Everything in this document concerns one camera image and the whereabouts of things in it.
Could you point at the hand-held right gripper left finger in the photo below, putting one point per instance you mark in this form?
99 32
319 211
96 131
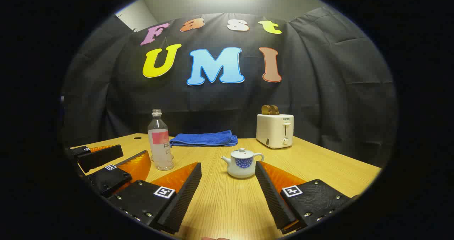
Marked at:
184 197

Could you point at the brown bread slices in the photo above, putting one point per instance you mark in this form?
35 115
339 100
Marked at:
269 109

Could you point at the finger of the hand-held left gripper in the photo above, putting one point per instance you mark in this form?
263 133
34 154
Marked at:
110 179
101 156

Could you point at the clear water bottle pink label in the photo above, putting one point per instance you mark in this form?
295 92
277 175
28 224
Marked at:
160 144

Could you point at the cream white toaster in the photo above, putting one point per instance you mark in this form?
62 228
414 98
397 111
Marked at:
273 130

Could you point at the blue folded towel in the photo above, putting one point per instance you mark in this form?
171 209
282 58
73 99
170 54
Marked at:
204 139

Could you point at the white blue teacup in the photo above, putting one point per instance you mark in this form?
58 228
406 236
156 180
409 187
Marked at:
242 167

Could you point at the black backdrop cloth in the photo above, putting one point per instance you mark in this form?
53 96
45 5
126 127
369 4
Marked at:
319 91

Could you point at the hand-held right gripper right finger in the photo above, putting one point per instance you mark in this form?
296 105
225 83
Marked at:
273 194

